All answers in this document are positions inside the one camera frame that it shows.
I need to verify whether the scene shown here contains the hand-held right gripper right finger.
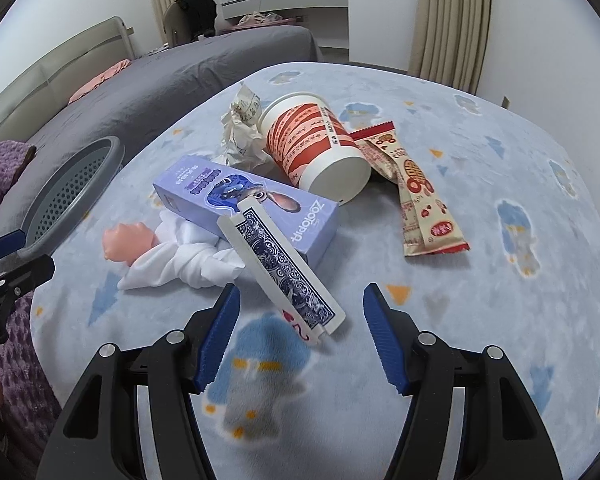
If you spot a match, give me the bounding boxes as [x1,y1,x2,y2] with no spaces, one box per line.
[362,283,563,480]

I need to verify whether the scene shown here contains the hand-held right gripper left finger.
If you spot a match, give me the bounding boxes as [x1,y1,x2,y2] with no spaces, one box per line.
[45,284,242,480]

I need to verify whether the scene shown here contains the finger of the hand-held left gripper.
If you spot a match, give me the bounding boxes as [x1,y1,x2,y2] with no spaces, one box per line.
[0,255,56,301]
[0,230,27,263]

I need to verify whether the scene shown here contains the red hearts playing card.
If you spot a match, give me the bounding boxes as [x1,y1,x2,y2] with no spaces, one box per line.
[280,310,327,346]

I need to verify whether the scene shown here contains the white trash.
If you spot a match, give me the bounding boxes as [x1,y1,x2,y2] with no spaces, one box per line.
[217,196,347,336]

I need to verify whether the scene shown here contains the pink plastic piece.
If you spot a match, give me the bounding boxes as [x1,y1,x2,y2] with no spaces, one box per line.
[102,221,156,263]

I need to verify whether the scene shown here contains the grey perforated plastic basket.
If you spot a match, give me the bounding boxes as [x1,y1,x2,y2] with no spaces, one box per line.
[17,136,126,261]

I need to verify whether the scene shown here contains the beige and red snack wrapper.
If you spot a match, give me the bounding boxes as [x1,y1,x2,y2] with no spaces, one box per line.
[349,121,471,257]

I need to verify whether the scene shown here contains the purple cartoon carton box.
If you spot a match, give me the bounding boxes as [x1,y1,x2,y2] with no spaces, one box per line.
[152,156,341,272]

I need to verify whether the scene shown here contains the red and white paper cup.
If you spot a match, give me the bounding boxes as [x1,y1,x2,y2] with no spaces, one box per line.
[257,91,372,205]

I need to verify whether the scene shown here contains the lined paper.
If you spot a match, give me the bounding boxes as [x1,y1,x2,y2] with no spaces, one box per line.
[220,84,276,168]

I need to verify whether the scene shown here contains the purple knit blanket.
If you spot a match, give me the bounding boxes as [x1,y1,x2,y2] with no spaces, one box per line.
[0,140,63,456]

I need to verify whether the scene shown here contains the beige bed headboard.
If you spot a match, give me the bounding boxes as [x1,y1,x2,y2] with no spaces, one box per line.
[0,16,133,126]

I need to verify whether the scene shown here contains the pink pillow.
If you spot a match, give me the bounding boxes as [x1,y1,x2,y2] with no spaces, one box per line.
[69,59,131,103]

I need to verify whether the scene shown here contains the bed with grey sheet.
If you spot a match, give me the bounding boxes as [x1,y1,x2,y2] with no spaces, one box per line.
[0,25,323,251]

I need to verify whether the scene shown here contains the beige chair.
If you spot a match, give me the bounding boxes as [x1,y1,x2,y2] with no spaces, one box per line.
[164,0,201,48]

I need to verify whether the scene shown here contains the narrow beige curtain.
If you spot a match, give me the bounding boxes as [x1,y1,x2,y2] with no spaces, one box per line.
[145,0,182,48]

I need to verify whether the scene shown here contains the black garment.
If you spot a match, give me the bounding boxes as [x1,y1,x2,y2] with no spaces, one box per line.
[175,0,218,40]

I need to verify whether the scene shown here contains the pink basin with clothes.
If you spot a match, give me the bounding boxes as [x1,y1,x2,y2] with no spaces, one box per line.
[237,11,287,29]

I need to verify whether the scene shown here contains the wide beige curtain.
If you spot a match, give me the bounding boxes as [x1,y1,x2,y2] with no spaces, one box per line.
[409,0,493,95]

